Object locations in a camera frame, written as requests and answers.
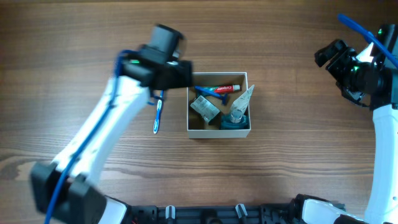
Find green white soap pack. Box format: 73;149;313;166
190;96;220;123

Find blue disposable razor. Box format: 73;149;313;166
194;86;228;105

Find white cardboard box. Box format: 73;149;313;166
186;72;251;139

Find red green Colgate toothpaste tube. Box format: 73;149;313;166
205;85;241;94

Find blue Listerine mouthwash bottle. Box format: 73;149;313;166
220;109;249;130

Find white Pantene conditioner tube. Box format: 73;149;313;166
229;85;255;113

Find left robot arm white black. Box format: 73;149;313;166
30;24;193;223

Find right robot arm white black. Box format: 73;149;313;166
290;14;397;223

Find blue white toothbrush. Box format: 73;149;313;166
153;90;165;134

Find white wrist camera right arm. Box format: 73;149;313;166
356;42;374;63

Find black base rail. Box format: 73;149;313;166
124;203;304;224

